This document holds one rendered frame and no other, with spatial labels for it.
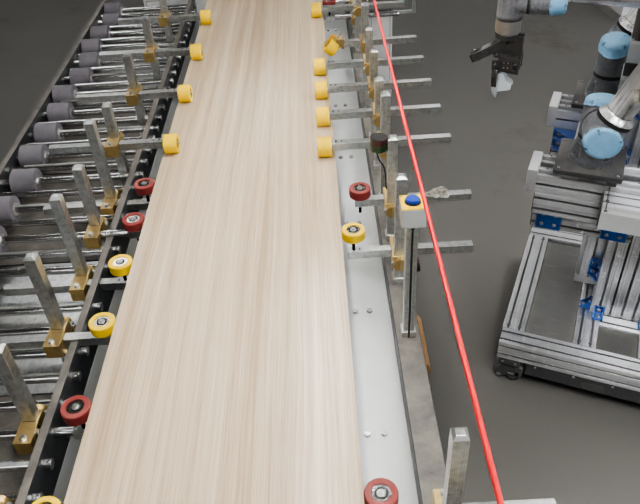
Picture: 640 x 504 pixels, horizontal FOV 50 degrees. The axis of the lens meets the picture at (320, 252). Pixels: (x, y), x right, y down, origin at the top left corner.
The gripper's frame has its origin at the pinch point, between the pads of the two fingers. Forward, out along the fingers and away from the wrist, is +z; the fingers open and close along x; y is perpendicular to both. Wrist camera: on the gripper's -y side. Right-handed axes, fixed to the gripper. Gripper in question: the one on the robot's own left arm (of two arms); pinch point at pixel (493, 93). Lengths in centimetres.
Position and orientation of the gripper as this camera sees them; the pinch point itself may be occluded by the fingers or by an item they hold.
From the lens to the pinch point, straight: 232.9
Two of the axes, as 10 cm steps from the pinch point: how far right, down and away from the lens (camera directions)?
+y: 9.2, 2.0, -3.3
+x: 3.8, -6.0, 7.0
